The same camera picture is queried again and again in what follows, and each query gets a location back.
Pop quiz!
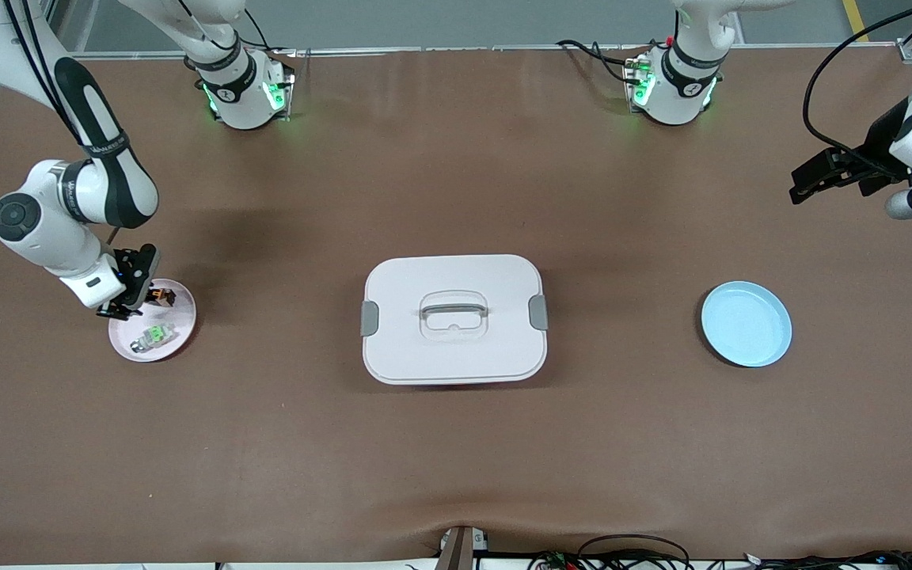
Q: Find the black looped cable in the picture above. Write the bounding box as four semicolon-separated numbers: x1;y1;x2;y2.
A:
577;534;692;570

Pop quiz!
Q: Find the metal table edge bracket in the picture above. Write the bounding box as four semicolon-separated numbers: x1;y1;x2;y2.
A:
436;526;489;570

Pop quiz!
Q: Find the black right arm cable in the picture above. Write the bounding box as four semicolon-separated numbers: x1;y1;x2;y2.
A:
3;0;83;147

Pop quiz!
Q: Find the pink round plate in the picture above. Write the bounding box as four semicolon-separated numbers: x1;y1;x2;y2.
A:
108;278;197;363

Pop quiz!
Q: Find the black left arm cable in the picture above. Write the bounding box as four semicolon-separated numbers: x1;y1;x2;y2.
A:
802;0;912;177

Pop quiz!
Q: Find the brown table mat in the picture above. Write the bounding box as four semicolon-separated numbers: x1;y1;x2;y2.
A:
0;44;912;567

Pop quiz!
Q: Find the black cable bundle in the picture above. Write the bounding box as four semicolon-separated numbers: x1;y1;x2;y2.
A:
527;549;912;570

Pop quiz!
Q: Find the green push-button switch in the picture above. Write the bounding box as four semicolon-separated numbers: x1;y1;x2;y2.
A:
130;322;178;353

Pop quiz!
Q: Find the black arm base cable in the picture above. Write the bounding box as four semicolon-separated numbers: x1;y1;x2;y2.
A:
557;39;633;85

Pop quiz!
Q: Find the light blue round plate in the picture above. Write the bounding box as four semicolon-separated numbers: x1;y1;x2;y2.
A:
701;280;793;368

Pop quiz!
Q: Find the white lidded storage box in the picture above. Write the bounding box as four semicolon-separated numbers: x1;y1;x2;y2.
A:
360;253;549;386

